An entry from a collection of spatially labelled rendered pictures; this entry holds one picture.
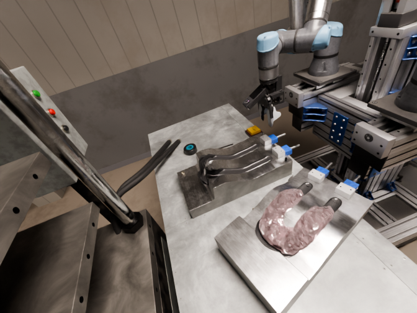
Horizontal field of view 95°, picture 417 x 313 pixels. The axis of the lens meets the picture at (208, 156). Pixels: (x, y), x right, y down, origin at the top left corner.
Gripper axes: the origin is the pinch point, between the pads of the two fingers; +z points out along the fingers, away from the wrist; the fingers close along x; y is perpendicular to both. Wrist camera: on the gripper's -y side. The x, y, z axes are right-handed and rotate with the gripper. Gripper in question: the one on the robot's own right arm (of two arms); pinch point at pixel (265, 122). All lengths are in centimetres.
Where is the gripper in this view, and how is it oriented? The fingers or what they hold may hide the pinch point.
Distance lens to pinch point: 94.7
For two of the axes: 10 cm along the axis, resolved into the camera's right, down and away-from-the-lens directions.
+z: 2.3, 7.4, 6.4
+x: -3.3, -5.6, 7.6
